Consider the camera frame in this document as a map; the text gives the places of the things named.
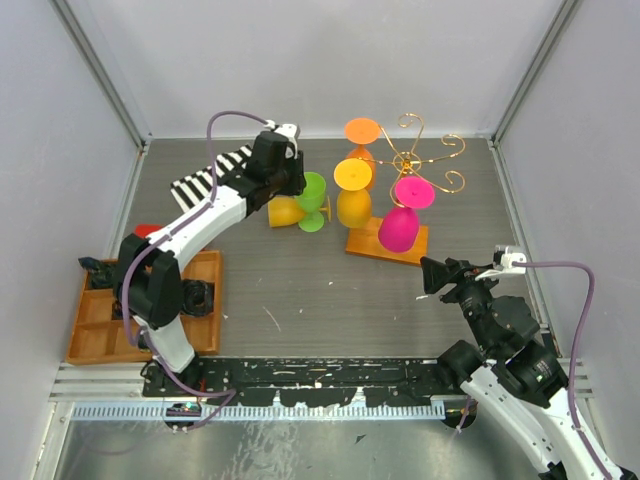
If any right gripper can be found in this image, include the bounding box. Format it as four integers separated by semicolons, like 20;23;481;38
418;255;500;353

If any green plastic wine glass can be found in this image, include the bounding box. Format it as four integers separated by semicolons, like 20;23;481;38
295;172;327;233

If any magenta plastic wine glass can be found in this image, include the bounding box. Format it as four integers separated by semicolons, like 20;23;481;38
378;176;436;253

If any yellow-orange plastic wine glass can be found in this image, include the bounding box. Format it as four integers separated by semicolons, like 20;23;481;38
334;158;373;229

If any gold wire wine glass rack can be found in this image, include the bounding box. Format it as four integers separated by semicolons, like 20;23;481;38
333;117;466;266

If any orange plastic wine glass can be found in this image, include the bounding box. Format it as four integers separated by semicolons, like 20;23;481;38
344;117;380;171

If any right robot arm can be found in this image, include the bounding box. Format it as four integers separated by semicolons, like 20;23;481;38
420;246;636;479

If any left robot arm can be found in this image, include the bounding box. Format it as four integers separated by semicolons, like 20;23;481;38
114;124;306;396

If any yellow plastic wine glass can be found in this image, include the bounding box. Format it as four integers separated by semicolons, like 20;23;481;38
267;196;332;233

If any red plastic wine glass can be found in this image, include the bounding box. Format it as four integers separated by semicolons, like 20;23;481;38
133;224;162;238

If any black white striped cloth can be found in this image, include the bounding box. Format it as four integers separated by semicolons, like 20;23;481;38
170;144;252;213

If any rolled dark orange-floral tie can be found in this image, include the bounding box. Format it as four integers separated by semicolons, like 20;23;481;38
78;257;117;290

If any wooden compartment tray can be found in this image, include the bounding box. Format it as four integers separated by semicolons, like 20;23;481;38
66;250;224;365

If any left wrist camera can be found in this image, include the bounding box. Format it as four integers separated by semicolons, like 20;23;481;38
263;120;300;159

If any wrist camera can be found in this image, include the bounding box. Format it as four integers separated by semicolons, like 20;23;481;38
263;120;300;159
475;245;528;281

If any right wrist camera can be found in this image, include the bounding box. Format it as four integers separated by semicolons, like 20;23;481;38
475;245;528;281

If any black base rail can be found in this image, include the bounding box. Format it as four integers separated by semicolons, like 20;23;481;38
142;355;496;409

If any white slotted cable duct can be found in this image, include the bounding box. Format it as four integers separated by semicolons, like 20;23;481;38
71;401;446;421

